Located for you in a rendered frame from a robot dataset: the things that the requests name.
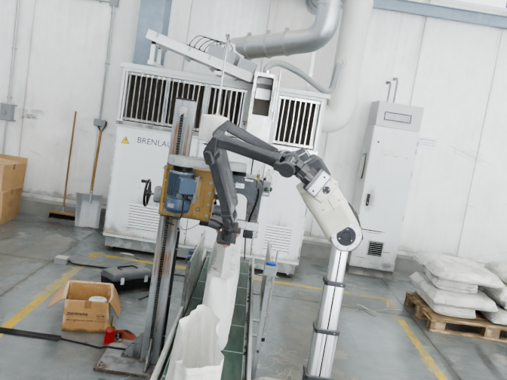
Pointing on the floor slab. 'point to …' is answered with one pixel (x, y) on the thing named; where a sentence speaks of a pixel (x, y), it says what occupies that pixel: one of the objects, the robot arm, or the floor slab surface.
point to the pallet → (435, 322)
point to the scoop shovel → (89, 215)
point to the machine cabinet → (130, 234)
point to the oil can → (109, 333)
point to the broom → (65, 190)
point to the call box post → (260, 326)
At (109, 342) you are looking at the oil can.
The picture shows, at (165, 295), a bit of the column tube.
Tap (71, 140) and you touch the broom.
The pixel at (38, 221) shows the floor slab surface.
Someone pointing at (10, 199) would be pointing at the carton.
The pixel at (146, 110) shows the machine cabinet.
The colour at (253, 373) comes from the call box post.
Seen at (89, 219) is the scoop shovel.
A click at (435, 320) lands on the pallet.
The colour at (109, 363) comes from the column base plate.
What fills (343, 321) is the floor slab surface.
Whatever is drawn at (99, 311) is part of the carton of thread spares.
